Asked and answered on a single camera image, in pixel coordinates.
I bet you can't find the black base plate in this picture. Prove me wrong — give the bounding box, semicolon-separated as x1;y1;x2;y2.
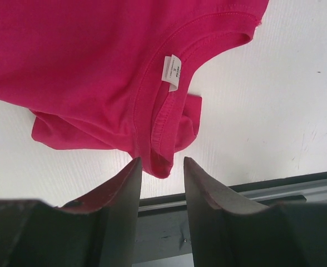
133;172;327;266

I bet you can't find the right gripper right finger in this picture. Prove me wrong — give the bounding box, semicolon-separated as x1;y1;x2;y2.
184;157;267;266

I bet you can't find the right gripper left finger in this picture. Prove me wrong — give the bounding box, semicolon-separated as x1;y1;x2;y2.
61;157;142;266

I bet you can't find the pink t shirt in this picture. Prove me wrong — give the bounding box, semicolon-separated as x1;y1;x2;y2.
0;1;268;179

